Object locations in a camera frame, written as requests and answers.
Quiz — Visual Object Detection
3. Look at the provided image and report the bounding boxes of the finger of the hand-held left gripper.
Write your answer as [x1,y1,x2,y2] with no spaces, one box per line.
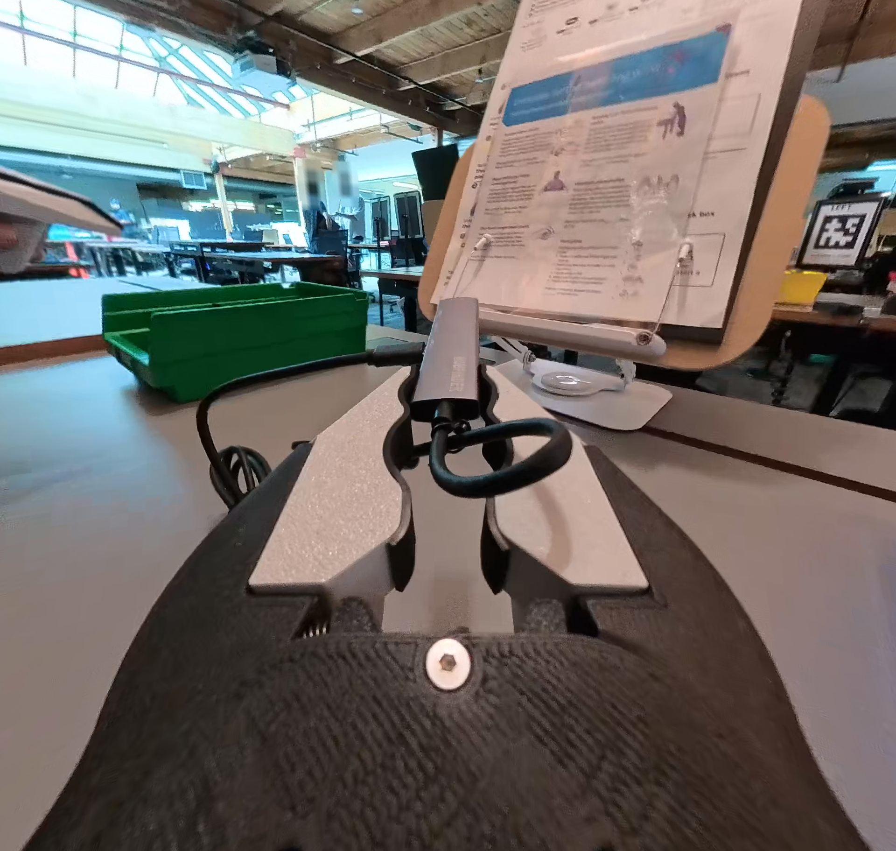
[0,163,125,275]

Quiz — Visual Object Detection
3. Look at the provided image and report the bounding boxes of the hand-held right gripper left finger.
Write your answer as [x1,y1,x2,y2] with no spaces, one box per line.
[248,364,421,596]

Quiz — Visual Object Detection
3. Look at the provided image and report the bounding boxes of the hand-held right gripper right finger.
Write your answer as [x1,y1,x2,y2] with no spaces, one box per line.
[479,364,652,594]

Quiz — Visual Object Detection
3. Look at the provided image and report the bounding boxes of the short black hub cable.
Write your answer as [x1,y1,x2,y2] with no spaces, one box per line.
[409,403,574,499]

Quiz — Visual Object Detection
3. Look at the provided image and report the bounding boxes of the black usb-c cable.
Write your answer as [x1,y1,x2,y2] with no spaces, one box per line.
[196,342,428,512]

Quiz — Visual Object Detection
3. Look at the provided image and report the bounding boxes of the green plastic bin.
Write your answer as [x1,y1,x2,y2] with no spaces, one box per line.
[101,280,371,404]

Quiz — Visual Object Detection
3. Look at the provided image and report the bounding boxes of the dark wooden table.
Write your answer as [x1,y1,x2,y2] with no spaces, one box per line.
[168,242,352,286]

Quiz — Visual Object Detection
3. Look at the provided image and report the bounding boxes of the ceiling mounted unit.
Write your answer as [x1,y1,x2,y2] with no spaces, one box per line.
[231,51,292,93]

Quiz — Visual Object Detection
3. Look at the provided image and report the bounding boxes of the wooden document stand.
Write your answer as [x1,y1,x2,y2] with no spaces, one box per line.
[419,93,834,432]

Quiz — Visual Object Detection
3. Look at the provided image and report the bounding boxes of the yellow plastic bin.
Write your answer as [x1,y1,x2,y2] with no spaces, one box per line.
[778,270,828,306]

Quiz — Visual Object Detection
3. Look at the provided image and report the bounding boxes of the black monitor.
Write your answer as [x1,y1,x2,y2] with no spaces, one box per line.
[412,144,460,202]

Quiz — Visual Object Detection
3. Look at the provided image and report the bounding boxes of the black white marker sign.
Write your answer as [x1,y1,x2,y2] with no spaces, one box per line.
[797,195,889,271]

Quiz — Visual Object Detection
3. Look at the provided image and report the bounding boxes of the white printed paper stack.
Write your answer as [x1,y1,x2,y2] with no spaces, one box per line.
[448,0,841,344]

